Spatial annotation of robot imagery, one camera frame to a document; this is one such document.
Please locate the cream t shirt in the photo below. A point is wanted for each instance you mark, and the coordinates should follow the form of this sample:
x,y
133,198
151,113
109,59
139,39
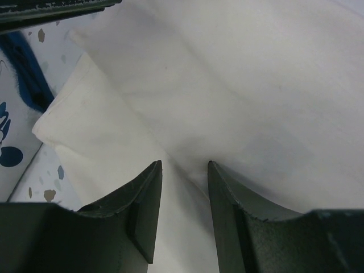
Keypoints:
x,y
272,90

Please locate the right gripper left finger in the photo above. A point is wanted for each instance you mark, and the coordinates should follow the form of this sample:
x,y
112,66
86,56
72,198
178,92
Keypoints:
x,y
116,233

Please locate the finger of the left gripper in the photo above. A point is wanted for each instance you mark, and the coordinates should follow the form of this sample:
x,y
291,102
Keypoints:
x,y
19,14

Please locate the folded blue white t shirt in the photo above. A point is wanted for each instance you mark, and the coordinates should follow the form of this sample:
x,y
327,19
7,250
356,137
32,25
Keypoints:
x,y
25,96

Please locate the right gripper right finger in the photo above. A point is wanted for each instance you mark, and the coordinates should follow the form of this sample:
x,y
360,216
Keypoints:
x,y
253,234

